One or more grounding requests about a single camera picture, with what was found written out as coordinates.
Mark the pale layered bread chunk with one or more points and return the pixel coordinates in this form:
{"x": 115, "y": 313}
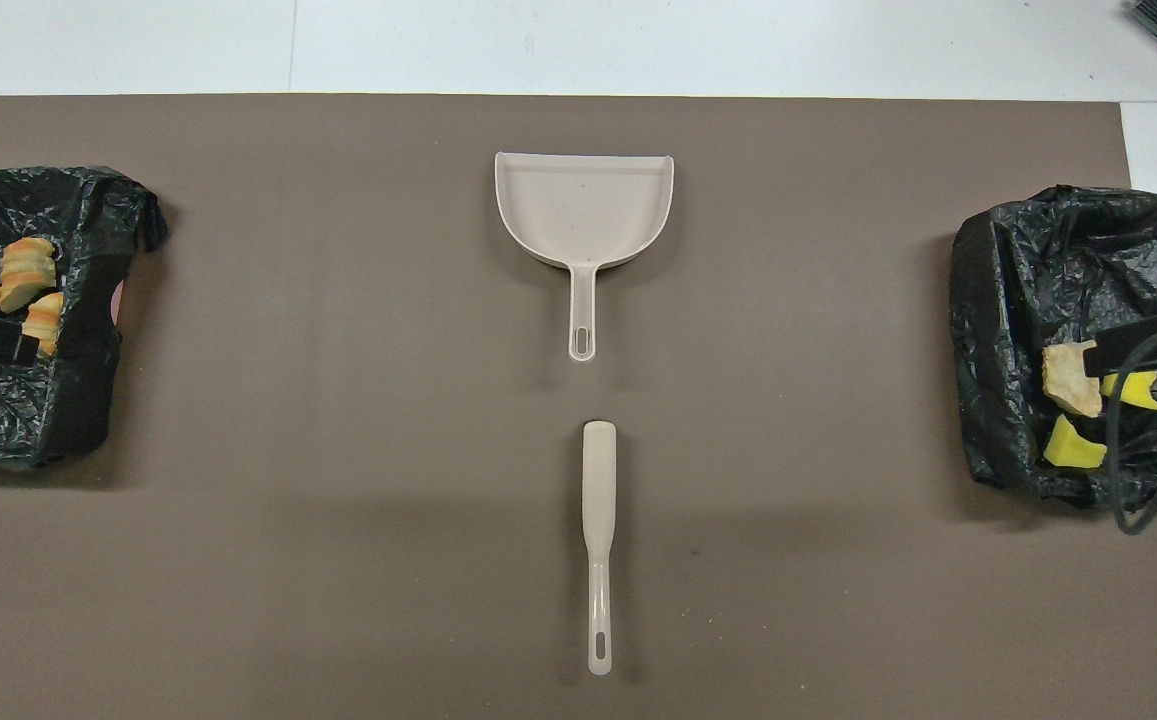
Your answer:
{"x": 1066, "y": 385}

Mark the black bag-lined open bin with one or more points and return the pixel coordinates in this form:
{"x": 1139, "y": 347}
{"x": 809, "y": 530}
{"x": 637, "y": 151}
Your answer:
{"x": 1018, "y": 300}

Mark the small yellow sponge wedge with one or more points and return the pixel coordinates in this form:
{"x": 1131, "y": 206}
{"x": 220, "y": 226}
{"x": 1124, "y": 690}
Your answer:
{"x": 1070, "y": 448}

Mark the beige plastic dustpan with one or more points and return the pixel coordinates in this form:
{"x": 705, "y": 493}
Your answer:
{"x": 583, "y": 210}

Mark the large notched yellow sponge piece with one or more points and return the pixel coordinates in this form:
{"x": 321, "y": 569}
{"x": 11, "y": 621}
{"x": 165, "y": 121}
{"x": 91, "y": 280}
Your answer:
{"x": 1138, "y": 392}

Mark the pale ragged bread chunk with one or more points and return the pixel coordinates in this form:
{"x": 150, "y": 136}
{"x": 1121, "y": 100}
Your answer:
{"x": 24, "y": 272}

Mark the beige hand brush black bristles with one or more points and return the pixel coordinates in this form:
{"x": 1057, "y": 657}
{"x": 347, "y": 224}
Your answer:
{"x": 599, "y": 500}

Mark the brown table mat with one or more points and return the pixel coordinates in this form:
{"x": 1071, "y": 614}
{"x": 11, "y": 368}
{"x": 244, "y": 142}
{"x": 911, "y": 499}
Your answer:
{"x": 338, "y": 500}

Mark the black bagged bin pink spot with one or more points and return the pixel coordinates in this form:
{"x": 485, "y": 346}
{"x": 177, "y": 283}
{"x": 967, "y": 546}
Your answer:
{"x": 88, "y": 400}

